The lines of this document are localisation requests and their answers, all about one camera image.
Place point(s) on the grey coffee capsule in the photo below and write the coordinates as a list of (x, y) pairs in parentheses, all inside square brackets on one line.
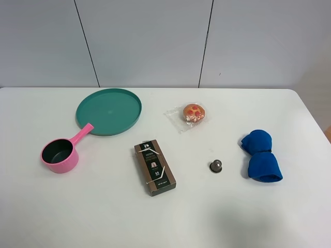
[(216, 166)]

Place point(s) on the wrapped muffin with red dots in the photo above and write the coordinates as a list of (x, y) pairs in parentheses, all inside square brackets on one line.
[(187, 116)]

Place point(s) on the brown coffee capsule box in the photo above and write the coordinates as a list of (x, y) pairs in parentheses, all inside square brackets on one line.
[(157, 173)]

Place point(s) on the teal round plate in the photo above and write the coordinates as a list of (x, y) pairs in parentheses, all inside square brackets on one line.
[(110, 111)]

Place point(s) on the blue folded cloth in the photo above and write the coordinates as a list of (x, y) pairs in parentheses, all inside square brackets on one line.
[(263, 165)]

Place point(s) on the pink saucepan with dark interior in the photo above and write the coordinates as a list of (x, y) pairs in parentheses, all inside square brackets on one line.
[(60, 155)]

